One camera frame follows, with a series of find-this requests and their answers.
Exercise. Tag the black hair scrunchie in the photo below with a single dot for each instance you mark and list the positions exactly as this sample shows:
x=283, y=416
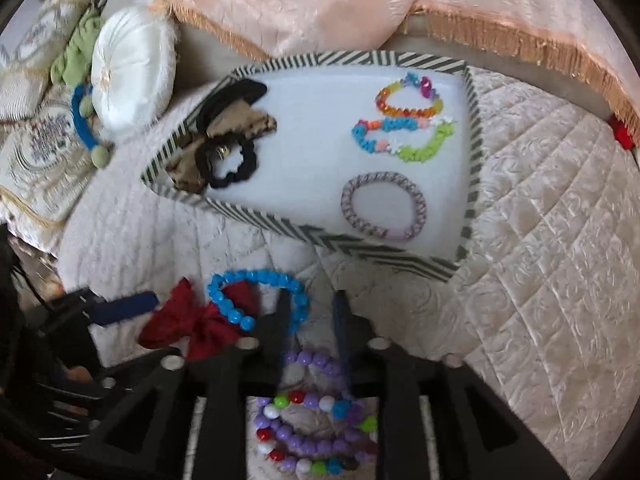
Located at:
x=247, y=162

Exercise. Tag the white round satin pillow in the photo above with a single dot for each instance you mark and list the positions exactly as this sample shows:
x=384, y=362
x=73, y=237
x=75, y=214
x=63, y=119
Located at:
x=132, y=65

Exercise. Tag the red fabric hair bow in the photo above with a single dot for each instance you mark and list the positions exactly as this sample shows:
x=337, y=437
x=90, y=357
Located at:
x=200, y=327

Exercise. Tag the floral embroidered square cushion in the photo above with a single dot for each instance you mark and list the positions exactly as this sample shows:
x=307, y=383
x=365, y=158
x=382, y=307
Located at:
x=40, y=160

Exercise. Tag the beige lace hair bow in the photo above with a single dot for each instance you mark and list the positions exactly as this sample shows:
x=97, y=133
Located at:
x=250, y=122

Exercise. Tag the blue headband with green pompoms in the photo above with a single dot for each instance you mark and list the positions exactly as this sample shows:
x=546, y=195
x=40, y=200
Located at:
x=79, y=120

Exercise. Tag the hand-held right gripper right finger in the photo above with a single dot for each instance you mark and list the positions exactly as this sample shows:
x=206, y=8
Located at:
x=342, y=320

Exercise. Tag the black claw hair clip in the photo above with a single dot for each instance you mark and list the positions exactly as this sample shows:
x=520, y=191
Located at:
x=240, y=92

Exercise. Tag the green plush cloth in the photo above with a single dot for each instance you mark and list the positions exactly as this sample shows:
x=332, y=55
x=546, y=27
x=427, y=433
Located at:
x=77, y=52

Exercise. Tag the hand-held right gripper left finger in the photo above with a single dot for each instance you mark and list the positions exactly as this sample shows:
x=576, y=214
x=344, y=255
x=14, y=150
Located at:
x=280, y=315

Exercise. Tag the striped rim white tray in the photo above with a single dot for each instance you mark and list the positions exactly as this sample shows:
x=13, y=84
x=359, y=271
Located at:
x=310, y=160

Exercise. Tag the small red object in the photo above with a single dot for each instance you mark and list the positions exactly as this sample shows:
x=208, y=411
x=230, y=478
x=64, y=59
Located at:
x=622, y=135

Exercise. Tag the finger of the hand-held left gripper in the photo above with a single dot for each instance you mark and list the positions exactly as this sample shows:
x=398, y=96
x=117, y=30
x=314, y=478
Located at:
x=125, y=307

